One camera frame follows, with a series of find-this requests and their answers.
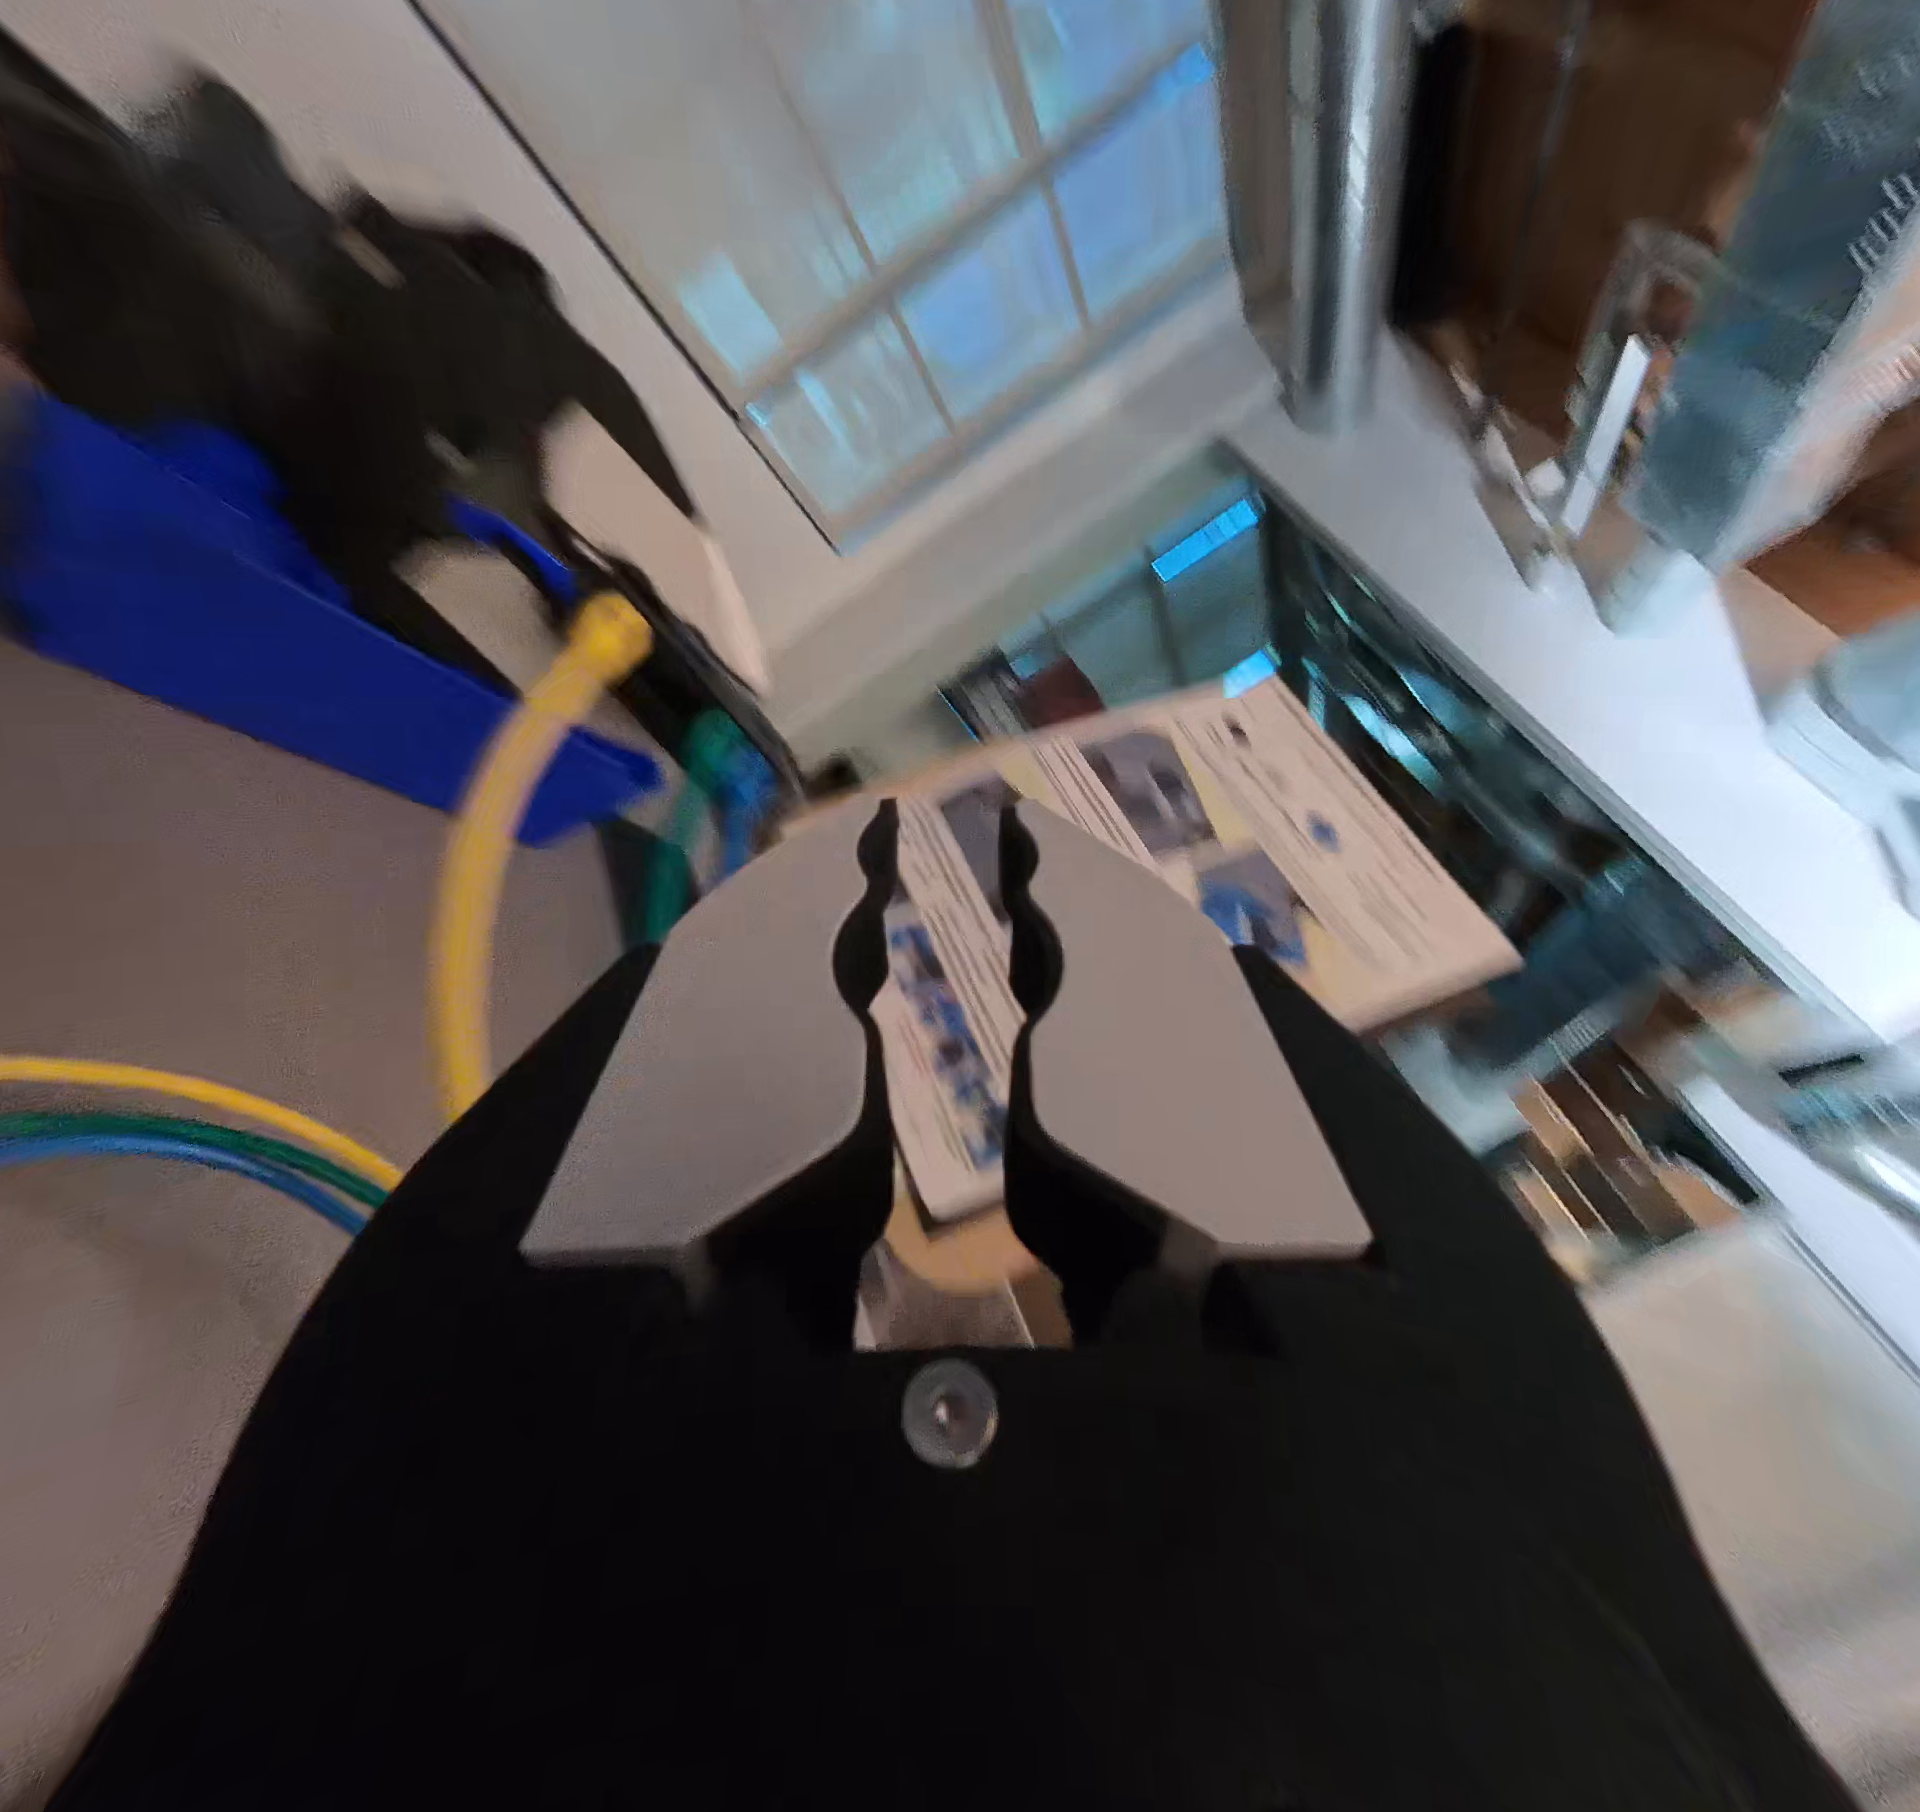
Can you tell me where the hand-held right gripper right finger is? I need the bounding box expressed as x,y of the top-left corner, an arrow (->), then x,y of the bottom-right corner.
998,800 -> 1376,1348

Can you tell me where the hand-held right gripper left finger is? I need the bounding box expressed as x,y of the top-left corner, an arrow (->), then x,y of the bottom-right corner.
517,796 -> 901,1353

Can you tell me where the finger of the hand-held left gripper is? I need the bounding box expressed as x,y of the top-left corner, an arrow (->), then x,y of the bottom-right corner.
543,403 -> 777,696

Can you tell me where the yellow ethernet cable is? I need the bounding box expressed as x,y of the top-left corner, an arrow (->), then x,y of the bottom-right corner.
0,589 -> 658,1193

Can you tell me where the blue plastic bin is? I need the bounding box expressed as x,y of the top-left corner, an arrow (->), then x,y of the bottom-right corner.
0,386 -> 669,845

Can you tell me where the green ethernet cable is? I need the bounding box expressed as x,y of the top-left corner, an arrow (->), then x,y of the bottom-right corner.
0,711 -> 752,1221

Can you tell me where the blue ethernet cable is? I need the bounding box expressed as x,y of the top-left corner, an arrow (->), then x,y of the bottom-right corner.
0,747 -> 782,1241

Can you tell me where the printed instruction sheet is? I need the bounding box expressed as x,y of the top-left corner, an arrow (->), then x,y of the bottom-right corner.
781,672 -> 1523,1230

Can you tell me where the white framed window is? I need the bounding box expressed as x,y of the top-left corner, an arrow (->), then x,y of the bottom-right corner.
660,0 -> 1247,553

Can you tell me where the silver spiral air duct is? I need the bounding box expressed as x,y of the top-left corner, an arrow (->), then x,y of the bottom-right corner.
1215,0 -> 1441,435

